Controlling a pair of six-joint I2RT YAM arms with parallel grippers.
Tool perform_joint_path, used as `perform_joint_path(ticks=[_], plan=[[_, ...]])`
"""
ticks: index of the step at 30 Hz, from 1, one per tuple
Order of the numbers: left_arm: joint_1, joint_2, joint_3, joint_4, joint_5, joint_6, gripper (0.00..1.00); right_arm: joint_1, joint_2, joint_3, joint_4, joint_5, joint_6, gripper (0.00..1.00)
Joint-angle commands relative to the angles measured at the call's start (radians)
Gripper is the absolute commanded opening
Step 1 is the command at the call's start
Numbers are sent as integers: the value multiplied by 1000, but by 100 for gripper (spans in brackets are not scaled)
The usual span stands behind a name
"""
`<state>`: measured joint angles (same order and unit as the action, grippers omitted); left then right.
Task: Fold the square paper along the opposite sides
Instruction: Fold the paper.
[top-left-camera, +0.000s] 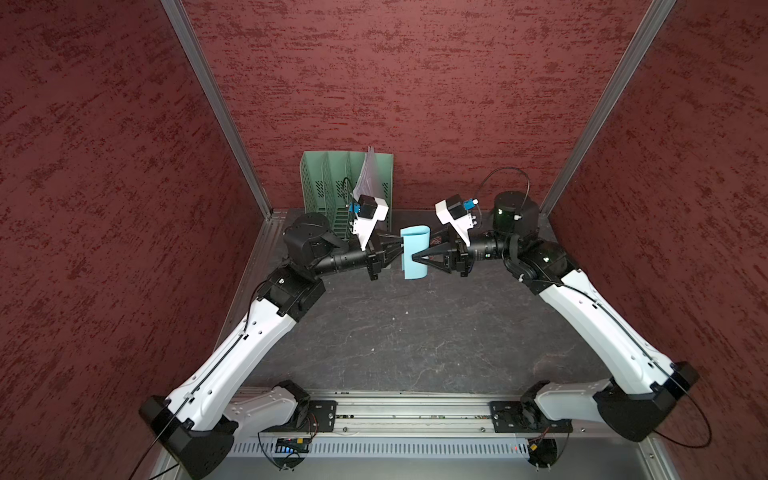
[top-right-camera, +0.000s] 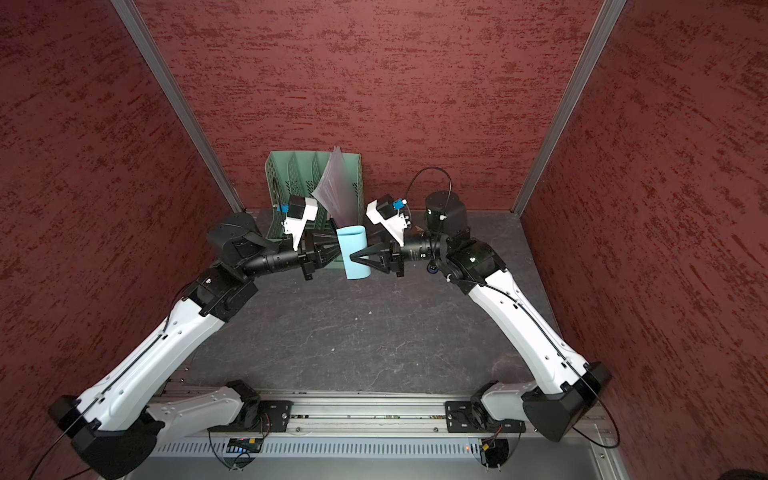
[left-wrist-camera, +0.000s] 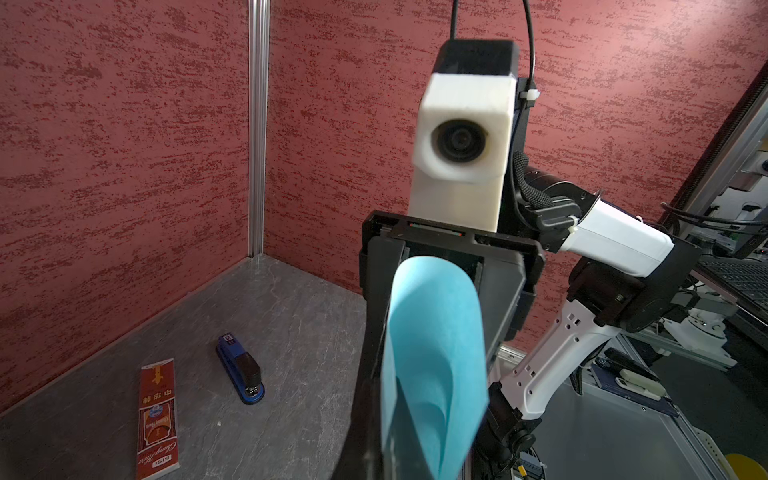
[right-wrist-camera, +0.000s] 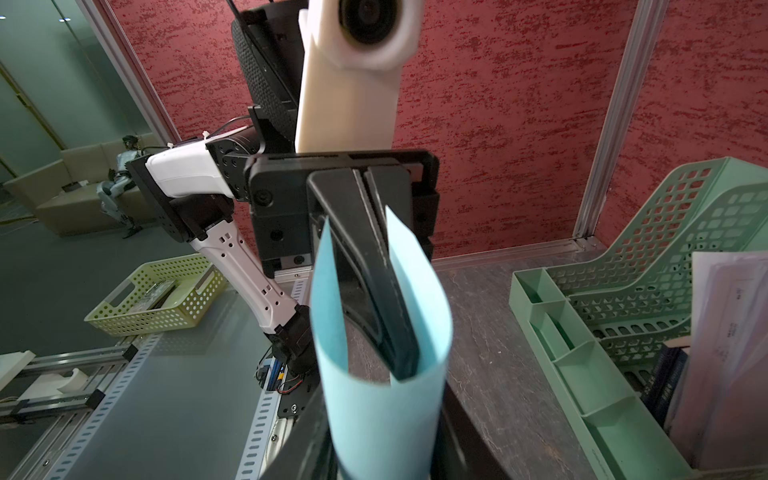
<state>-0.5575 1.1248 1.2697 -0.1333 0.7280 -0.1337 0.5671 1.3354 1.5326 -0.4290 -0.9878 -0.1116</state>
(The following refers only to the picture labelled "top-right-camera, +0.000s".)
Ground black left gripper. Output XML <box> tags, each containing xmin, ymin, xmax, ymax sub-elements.
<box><xmin>239</xmin><ymin>226</ymin><xmax>354</xmax><ymax>280</ymax></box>

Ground light blue square paper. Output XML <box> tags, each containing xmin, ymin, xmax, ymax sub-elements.
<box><xmin>335</xmin><ymin>224</ymin><xmax>372</xmax><ymax>281</ymax></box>

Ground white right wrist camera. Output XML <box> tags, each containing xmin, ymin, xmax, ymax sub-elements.
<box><xmin>366</xmin><ymin>194</ymin><xmax>411</xmax><ymax>247</ymax></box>

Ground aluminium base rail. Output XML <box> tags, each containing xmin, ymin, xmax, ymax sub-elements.
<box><xmin>147</xmin><ymin>387</ymin><xmax>543</xmax><ymax>443</ymax></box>

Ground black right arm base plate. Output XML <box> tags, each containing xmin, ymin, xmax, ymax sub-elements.
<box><xmin>444</xmin><ymin>401</ymin><xmax>526</xmax><ymax>434</ymax></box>

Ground white paper sheets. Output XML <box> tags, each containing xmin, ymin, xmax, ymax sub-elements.
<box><xmin>312</xmin><ymin>146</ymin><xmax>359</xmax><ymax>228</ymax></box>

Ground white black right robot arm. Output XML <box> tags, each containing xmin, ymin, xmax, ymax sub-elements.
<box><xmin>350</xmin><ymin>191</ymin><xmax>612</xmax><ymax>442</ymax></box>

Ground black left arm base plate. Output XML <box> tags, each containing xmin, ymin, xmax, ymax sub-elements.
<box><xmin>258</xmin><ymin>400</ymin><xmax>293</xmax><ymax>436</ymax></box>

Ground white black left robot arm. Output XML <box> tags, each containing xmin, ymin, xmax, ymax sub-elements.
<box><xmin>49</xmin><ymin>213</ymin><xmax>341</xmax><ymax>479</ymax></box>

